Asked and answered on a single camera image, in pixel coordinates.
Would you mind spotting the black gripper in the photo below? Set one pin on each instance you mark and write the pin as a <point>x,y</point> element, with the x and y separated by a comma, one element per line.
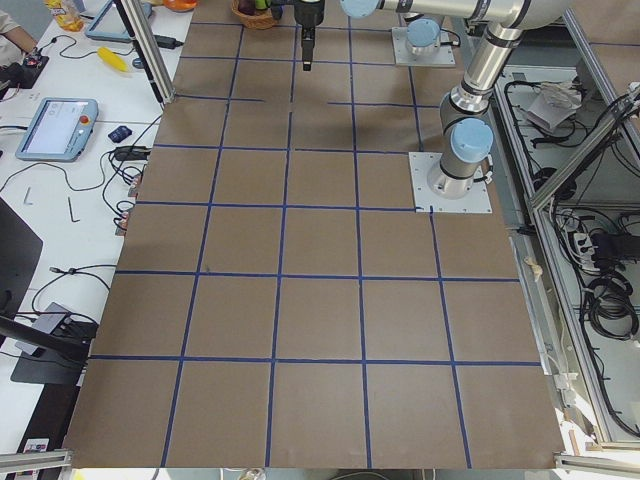
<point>309,12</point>

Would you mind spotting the dark red apple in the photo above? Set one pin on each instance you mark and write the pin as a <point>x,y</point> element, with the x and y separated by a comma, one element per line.
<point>246,7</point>

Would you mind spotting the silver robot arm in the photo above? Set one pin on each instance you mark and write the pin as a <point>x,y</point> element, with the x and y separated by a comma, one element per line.
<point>423,35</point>
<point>468,138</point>

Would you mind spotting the wicker basket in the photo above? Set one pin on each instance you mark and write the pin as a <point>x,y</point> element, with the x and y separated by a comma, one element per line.
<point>252,17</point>

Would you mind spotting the orange cylindrical container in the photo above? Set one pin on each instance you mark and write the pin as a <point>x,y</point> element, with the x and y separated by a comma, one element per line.
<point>180,6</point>

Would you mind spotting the black power adapter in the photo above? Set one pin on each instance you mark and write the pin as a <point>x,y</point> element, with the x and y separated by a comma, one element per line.
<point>167,42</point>

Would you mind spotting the yellow toy corn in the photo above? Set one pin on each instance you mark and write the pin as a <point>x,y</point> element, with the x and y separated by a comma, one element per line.
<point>112,60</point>

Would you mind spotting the far teach pendant tablet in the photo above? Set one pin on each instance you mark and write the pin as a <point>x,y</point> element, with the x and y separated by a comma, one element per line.
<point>107,25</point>

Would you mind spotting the teach pendant tablet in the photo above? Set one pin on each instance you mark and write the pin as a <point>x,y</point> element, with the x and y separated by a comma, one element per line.
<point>59,131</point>
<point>107,25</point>

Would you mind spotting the dark blue small pouch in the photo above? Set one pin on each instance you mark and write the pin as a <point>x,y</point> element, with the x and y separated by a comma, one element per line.
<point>119,134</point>

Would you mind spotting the near teach pendant tablet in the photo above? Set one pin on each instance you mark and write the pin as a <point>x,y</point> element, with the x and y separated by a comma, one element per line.
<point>59,131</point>

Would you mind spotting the grey usb hub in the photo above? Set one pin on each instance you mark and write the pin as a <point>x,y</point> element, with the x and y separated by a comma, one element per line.
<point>49,319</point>

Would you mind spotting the black monitor stand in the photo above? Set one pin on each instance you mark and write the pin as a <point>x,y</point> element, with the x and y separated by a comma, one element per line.
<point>44,358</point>

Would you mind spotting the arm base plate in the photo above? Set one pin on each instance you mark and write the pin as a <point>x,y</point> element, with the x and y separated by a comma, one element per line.
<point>434,56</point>
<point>434,192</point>

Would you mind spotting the aluminium frame post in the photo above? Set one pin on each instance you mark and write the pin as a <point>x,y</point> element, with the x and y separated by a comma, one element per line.
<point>145,45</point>

